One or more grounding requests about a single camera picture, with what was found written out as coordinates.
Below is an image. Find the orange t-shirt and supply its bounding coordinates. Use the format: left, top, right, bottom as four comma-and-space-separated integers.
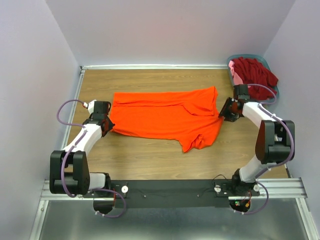
110, 86, 224, 153

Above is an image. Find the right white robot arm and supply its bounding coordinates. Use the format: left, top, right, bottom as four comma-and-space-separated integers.
219, 83, 295, 196

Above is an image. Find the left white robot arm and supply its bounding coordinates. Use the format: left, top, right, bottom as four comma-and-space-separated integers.
49, 99, 115, 198

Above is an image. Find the pink t-shirt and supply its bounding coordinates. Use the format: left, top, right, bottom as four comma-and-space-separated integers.
228, 60, 243, 85

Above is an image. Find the dark red t-shirt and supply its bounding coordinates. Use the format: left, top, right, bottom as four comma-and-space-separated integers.
232, 56, 278, 101

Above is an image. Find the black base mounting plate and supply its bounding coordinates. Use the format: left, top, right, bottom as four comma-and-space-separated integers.
85, 178, 260, 214

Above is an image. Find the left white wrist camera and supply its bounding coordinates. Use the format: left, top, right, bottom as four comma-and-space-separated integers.
82, 99, 97, 114

